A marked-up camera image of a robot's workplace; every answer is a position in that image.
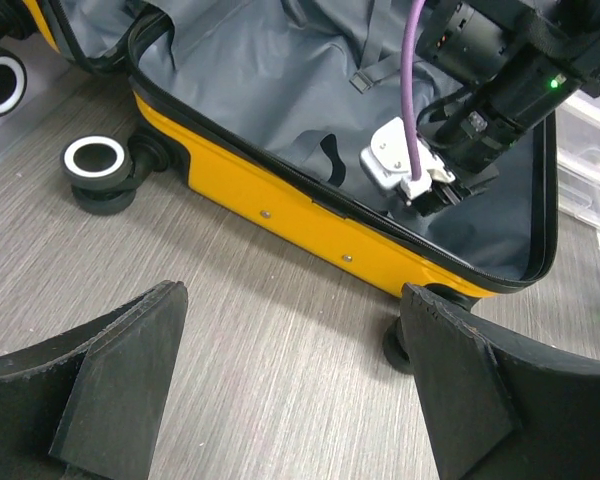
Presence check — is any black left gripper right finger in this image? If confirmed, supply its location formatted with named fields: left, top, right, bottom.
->
left=401, top=284, right=600, bottom=479

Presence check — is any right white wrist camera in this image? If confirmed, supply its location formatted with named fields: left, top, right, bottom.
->
left=359, top=117, right=456, bottom=205

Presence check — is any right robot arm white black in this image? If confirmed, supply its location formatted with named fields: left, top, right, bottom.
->
left=398, top=1, right=600, bottom=479

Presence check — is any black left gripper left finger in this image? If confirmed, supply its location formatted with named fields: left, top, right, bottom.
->
left=0, top=281, right=188, bottom=479

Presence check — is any yellow cartoon hard-shell suitcase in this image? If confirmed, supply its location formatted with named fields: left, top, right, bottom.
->
left=0, top=0, right=561, bottom=376

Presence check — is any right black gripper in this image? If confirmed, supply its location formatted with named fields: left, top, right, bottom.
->
left=412, top=164, right=499, bottom=216

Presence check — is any white compartment organizer tray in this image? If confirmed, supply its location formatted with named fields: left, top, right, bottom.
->
left=554, top=89, right=600, bottom=321

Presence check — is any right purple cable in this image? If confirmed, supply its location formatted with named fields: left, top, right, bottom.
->
left=399, top=0, right=429, bottom=184

